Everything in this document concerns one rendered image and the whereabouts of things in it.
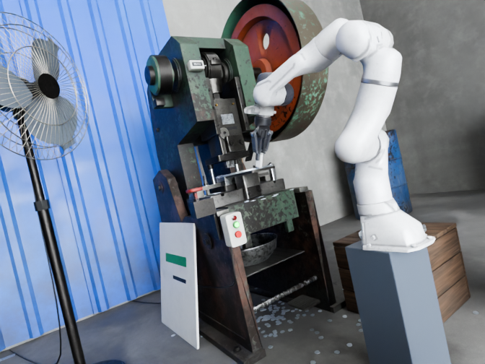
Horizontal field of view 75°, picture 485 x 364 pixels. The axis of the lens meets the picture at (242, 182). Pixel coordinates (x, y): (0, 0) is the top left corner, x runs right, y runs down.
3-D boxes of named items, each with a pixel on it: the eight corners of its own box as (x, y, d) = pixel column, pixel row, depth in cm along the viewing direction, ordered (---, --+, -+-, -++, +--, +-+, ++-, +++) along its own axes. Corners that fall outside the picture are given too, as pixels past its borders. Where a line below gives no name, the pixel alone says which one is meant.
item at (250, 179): (281, 192, 149) (275, 164, 149) (258, 198, 142) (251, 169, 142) (252, 195, 170) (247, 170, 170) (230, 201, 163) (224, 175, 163)
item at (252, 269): (304, 251, 166) (304, 250, 166) (236, 282, 144) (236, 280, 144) (258, 245, 202) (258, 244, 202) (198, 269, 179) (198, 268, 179)
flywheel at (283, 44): (239, 56, 233) (271, 147, 223) (215, 56, 222) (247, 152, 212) (300, -25, 172) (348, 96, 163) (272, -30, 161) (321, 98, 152)
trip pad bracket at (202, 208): (223, 239, 135) (213, 194, 135) (203, 246, 130) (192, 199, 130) (216, 238, 140) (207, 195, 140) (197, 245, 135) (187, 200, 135)
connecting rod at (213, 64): (237, 110, 164) (223, 45, 163) (217, 112, 158) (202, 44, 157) (219, 120, 182) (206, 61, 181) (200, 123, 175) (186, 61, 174)
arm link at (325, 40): (349, -11, 96) (377, 1, 106) (309, 33, 110) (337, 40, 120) (379, 39, 92) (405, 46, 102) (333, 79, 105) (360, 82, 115)
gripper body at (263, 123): (263, 118, 135) (260, 139, 139) (276, 117, 141) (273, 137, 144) (250, 115, 140) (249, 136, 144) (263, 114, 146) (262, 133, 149)
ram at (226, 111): (251, 149, 164) (239, 92, 163) (226, 153, 155) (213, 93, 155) (234, 154, 178) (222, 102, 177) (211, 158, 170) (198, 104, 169)
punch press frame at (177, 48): (317, 280, 162) (260, 21, 159) (250, 315, 140) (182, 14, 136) (238, 261, 229) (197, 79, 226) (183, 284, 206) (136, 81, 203)
